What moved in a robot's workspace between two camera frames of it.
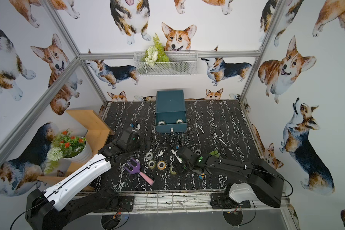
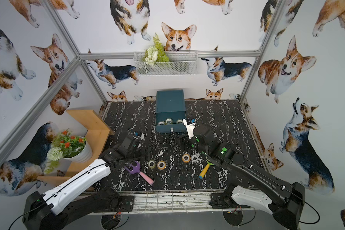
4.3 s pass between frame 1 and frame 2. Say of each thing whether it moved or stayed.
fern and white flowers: stayed
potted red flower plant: stayed
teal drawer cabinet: stayed
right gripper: moved
